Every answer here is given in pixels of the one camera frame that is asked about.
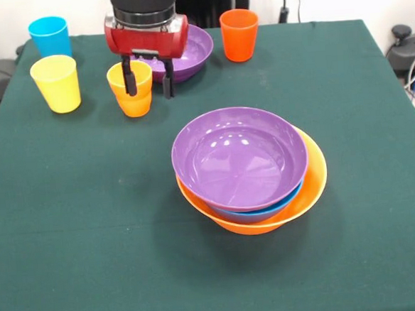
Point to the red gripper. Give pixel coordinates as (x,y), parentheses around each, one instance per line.
(146,42)

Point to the orange cup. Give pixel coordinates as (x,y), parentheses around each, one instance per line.
(132,105)

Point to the purple bowl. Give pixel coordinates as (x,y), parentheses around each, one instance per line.
(240,160)
(198,53)

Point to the large blue bowl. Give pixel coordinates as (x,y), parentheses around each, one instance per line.
(254,216)

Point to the yellow cup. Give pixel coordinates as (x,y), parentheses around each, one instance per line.
(58,84)

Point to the red cup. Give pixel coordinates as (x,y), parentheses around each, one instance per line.
(238,39)

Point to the blue cup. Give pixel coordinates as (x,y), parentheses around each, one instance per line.
(51,38)

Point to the large orange bowl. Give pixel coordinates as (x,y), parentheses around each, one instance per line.
(316,176)

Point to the dark green tablecloth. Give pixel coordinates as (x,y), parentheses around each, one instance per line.
(95,277)

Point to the black floor base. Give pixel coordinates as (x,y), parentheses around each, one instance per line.
(410,49)

